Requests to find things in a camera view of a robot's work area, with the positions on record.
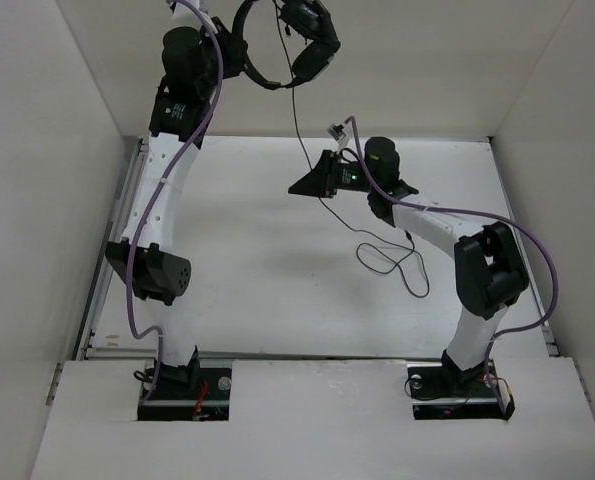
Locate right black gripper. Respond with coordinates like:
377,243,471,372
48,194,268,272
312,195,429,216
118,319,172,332
288,149,378,199

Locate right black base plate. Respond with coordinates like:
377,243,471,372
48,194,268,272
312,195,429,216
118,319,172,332
404,363,516,421

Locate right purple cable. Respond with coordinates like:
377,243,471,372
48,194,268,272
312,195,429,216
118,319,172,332
344,115,559,416

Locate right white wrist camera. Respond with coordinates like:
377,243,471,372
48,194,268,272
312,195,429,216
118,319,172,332
326,123,347,144

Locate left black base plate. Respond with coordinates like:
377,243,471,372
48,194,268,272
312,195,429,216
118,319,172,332
133,359,232,422

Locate left aluminium rail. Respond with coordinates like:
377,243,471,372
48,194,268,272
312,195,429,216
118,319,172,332
71,137,151,361

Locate aluminium rail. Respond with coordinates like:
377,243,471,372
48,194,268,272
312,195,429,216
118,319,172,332
199,351,441,363
71,137,151,361

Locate front aluminium rail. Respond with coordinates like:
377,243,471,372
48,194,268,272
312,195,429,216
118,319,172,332
199,351,441,363

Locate black headphone cable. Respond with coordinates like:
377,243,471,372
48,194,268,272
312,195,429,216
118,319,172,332
275,0,430,298

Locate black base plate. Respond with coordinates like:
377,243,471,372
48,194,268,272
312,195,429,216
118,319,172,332
404,363,516,421
133,359,232,422

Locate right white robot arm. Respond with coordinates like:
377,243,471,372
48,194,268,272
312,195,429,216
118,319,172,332
288,137,529,394

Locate black headphones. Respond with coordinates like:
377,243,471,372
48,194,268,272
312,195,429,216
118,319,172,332
243,0,341,91

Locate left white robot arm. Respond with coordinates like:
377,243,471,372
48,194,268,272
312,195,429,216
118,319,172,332
105,17,248,397

